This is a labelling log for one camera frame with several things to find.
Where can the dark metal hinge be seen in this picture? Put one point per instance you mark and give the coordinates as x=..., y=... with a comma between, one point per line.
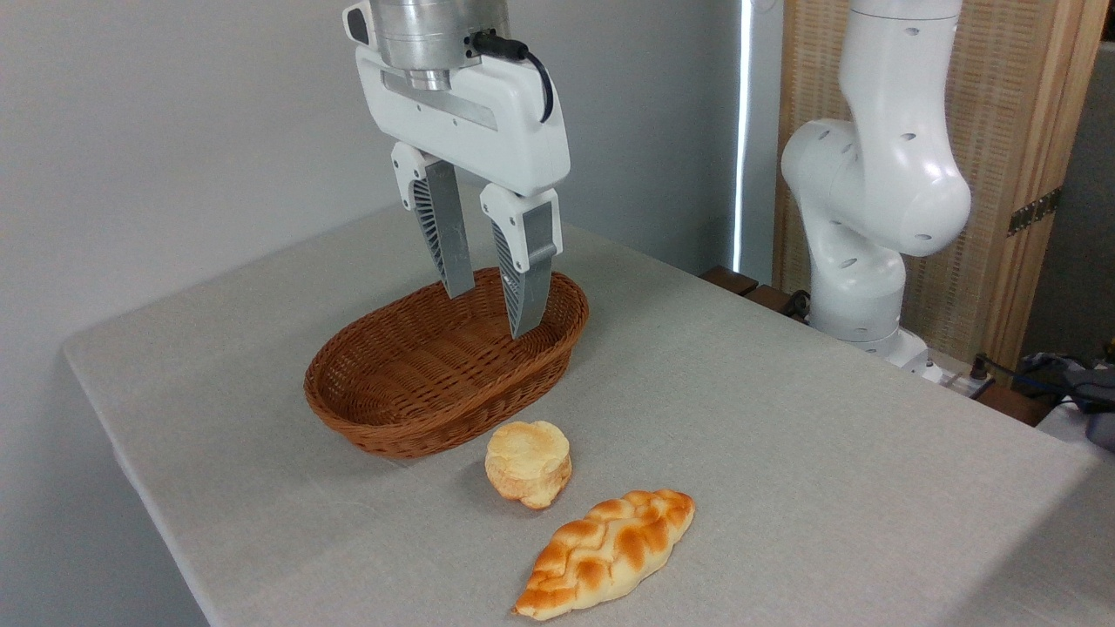
x=1034, y=212

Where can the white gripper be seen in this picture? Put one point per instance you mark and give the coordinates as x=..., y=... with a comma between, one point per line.
x=488, y=131

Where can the brown oval wicker basket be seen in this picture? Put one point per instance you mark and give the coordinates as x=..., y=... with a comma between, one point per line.
x=418, y=383

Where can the dark grey cloth bundle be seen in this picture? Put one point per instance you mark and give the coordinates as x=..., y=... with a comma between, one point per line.
x=1076, y=387

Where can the dark brown wooden block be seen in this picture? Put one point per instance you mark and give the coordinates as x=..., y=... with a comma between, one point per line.
x=730, y=280
x=771, y=300

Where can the round pale bread bun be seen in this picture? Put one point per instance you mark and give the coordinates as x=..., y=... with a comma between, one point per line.
x=527, y=461

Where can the grey tablecloth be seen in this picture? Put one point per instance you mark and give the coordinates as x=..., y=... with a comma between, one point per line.
x=784, y=479

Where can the braided golden bread loaf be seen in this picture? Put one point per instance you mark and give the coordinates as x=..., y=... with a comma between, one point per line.
x=610, y=553

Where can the wooden woven screen panel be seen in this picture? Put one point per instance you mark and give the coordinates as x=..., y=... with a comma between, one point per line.
x=1002, y=104

